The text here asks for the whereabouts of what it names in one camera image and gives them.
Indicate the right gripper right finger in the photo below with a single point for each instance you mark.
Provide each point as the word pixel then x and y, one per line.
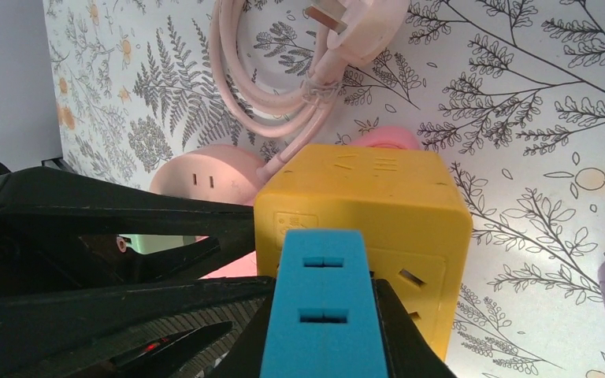
pixel 406 353

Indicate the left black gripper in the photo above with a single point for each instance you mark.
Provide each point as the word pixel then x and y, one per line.
pixel 59 231

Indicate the pink triangular power strip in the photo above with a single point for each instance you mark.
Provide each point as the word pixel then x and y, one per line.
pixel 394 137

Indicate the cyan cube socket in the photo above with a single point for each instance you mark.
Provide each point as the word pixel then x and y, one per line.
pixel 323 320

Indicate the small green plug adapter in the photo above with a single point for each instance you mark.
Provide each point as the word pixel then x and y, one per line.
pixel 150 244

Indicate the yellow cube socket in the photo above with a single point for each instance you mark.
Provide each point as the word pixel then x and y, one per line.
pixel 414 222

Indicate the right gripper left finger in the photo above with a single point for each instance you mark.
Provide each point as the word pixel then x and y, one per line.
pixel 244 360

